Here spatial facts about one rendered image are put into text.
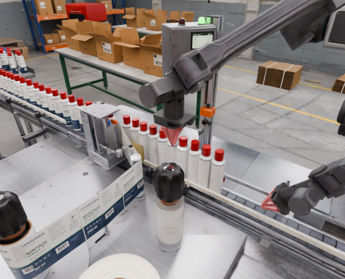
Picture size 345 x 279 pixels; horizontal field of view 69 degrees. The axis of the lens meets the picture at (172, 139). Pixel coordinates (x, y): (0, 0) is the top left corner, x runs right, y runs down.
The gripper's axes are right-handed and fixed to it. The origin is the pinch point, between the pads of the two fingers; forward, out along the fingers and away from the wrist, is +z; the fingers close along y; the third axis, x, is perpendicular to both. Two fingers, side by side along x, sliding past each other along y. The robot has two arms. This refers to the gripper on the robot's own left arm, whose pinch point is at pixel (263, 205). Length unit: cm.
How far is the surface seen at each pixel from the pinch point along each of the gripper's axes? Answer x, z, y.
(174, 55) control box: -59, -10, 1
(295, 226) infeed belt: 12.0, -2.9, -2.7
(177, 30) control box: -64, -17, 0
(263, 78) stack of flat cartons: -46, 138, -393
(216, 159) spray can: -22.6, 2.7, 1.6
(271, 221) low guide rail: 4.6, -0.8, 3.5
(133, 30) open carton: -179, 119, -157
